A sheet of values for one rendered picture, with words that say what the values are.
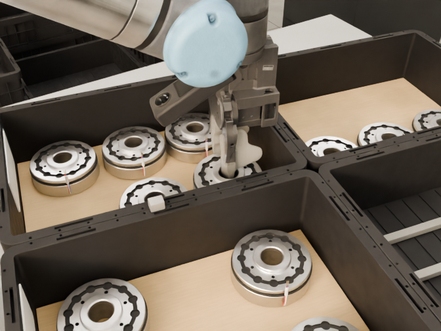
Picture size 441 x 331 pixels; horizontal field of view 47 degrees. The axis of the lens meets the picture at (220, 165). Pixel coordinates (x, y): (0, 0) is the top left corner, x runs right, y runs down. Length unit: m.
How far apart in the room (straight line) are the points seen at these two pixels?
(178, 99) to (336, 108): 0.42
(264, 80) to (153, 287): 0.31
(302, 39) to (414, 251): 0.92
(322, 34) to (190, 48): 1.16
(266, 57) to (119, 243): 0.30
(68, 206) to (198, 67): 0.42
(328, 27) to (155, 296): 1.14
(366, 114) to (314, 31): 0.64
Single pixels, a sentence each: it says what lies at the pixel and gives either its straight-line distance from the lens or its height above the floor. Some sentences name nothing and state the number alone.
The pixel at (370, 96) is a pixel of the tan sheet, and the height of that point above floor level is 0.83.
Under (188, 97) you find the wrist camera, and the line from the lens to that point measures 0.67.
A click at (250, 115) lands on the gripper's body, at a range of 0.71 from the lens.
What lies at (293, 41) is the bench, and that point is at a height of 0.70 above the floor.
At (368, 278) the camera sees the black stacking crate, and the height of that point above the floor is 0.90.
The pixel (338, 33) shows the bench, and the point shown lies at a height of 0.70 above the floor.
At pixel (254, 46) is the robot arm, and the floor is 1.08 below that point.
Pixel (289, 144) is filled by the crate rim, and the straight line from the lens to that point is 0.73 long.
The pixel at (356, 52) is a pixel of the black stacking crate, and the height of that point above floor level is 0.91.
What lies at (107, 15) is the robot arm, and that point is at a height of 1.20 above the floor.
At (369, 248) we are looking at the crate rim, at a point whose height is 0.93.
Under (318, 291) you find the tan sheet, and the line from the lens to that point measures 0.68.
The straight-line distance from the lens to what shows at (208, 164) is 0.77.
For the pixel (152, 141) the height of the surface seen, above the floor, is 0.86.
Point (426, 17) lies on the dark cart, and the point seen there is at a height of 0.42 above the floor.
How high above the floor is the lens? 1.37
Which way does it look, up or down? 40 degrees down
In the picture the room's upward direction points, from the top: straight up
